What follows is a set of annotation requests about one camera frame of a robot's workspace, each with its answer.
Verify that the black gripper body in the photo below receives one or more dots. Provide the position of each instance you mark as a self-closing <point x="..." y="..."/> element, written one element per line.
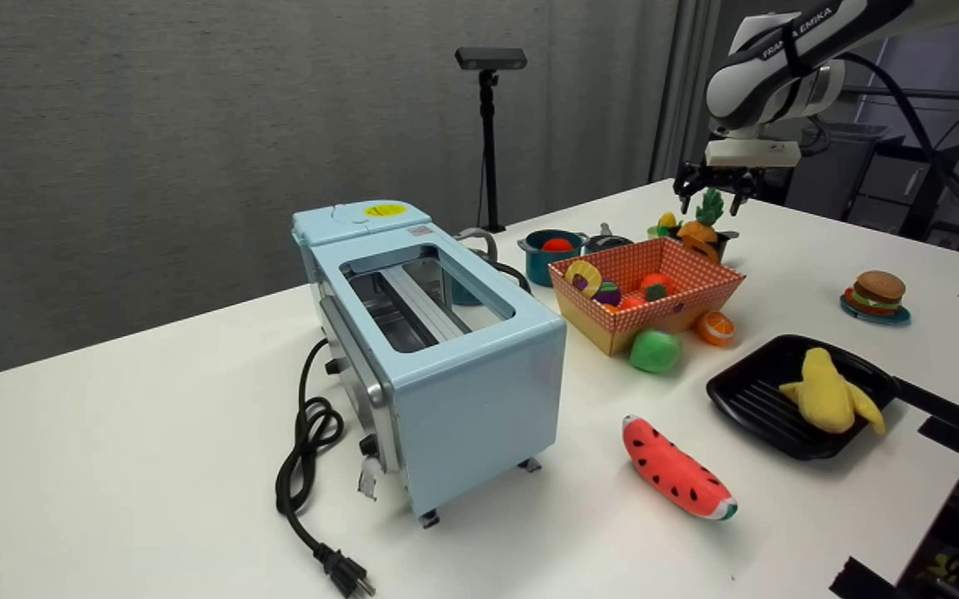
<point x="742" y="177"/>

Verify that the small blue toy plate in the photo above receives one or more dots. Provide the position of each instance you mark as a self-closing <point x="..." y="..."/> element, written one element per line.
<point x="891" y="321"/>

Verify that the plush watermelon slice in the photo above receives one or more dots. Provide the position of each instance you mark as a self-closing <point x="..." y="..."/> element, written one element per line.
<point x="673" y="471"/>

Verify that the toy hamburger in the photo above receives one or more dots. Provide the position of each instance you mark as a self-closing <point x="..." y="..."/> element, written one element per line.
<point x="878" y="291"/>

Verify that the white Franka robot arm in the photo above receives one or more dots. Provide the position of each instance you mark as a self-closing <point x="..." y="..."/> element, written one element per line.
<point x="756" y="78"/>

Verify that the black toy saucepan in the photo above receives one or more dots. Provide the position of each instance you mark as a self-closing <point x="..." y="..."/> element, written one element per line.
<point x="728" y="247"/>

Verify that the plush toy pineapple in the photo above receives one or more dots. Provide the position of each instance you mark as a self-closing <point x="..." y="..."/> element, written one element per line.
<point x="701" y="234"/>

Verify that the grey curtain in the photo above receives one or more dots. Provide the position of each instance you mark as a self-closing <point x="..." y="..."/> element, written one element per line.
<point x="680" y="86"/>

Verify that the orange checkered cardboard basket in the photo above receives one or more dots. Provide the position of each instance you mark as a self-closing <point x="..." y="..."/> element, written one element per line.
<point x="673" y="314"/>

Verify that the yellow green red toy stack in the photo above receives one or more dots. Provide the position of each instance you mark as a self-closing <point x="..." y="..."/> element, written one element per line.
<point x="669" y="225"/>

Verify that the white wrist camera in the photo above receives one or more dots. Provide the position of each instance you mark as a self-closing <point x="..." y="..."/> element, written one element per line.
<point x="750" y="150"/>

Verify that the small red toy fruit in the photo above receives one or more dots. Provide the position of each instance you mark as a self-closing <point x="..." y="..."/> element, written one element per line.
<point x="631" y="300"/>

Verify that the light blue toaster oven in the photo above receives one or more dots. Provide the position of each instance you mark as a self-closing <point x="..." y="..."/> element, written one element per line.
<point x="468" y="386"/>

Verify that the plush peeled banana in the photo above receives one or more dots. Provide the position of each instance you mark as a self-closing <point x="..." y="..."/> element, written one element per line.
<point x="829" y="395"/>

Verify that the grey trash bin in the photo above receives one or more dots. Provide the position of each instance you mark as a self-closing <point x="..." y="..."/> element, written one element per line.
<point x="846" y="177"/>

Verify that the toy orange half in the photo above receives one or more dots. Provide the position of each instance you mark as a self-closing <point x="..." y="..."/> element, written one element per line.
<point x="713" y="326"/>

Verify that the small dark teal toy cookware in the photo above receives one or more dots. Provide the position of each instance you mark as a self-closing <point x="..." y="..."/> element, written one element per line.
<point x="608" y="241"/>

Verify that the teal toy pot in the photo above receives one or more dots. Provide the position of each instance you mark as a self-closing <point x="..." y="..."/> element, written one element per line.
<point x="537" y="266"/>

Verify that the black grill tray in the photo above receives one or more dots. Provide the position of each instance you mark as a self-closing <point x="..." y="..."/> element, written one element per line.
<point x="756" y="403"/>

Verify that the green toy pear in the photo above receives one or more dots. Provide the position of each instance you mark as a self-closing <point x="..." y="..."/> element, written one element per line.
<point x="653" y="353"/>

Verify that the red toy tomato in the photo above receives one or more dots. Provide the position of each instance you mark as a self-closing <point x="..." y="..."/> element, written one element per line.
<point x="557" y="244"/>

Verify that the black camera on stand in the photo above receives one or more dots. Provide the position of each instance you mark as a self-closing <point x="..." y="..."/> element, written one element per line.
<point x="492" y="133"/>

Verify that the dark cabinet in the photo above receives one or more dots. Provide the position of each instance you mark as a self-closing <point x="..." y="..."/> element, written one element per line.
<point x="914" y="194"/>

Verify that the small orange toy fruit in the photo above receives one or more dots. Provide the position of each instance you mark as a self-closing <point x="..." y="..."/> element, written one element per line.
<point x="659" y="281"/>

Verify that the toy peach half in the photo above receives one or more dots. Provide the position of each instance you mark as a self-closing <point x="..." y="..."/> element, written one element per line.
<point x="584" y="278"/>

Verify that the purple toy fruit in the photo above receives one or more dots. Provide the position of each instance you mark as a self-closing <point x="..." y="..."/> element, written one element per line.
<point x="608" y="292"/>

